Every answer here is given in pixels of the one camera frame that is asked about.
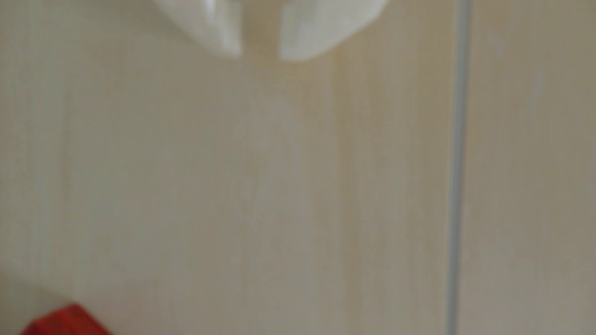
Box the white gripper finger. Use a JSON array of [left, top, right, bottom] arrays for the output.
[[151, 0, 244, 58], [278, 0, 390, 62]]

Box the red rectangular block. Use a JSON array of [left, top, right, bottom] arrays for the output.
[[20, 303, 113, 335]]

